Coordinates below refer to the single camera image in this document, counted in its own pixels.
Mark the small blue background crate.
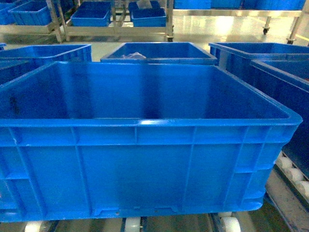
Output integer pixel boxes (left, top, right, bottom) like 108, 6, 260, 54
128, 0, 166, 27
71, 1, 112, 27

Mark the large blue plastic crate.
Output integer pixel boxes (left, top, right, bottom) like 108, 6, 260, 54
0, 62, 303, 222

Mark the blue crate behind centre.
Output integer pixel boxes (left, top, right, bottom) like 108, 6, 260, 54
100, 42, 218, 65

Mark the blue crate rear left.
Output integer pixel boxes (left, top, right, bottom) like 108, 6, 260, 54
0, 44, 92, 85

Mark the stainless steel roller shelf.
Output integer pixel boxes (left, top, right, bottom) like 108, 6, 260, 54
20, 152, 309, 232

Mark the blue crate far right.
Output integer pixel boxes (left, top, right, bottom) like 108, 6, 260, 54
209, 43, 309, 175

